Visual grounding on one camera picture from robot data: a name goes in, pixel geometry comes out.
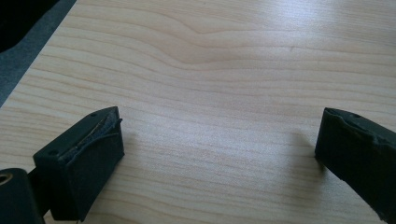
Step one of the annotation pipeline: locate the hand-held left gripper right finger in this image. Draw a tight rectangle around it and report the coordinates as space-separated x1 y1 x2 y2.
314 106 396 224

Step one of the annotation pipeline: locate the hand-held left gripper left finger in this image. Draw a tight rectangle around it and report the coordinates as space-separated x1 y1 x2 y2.
33 105 126 223

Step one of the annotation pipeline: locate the black object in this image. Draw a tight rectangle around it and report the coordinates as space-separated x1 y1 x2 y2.
0 0 60 54

